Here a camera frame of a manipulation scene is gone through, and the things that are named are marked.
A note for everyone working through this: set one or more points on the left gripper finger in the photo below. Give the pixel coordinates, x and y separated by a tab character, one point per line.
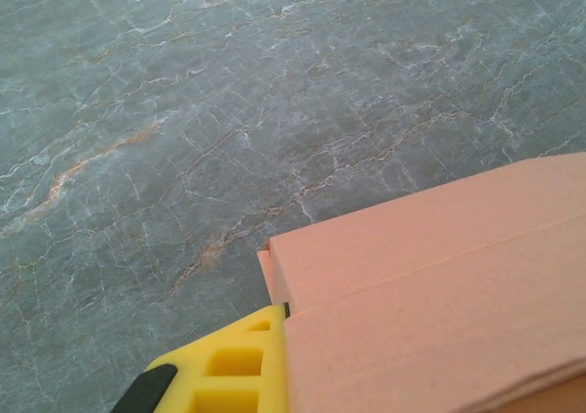
220	367

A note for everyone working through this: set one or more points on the pink paper box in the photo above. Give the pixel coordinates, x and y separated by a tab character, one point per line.
435	317

